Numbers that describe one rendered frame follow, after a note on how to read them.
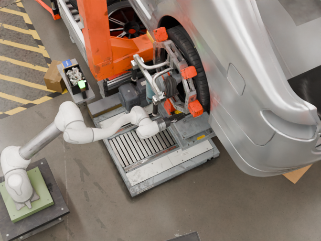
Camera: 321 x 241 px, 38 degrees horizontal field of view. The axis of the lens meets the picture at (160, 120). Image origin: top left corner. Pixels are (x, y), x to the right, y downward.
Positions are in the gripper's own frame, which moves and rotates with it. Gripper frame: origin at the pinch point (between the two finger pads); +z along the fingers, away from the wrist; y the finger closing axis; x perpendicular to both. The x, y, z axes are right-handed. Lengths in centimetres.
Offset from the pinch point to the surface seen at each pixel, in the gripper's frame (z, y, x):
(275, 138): 8, 103, 0
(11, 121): -122, -112, 22
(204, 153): 14, -29, -49
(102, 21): -36, -8, 83
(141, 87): -15, -50, 20
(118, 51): -26, -38, 56
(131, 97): -26, -49, 16
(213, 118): 4.6, 34.0, -0.2
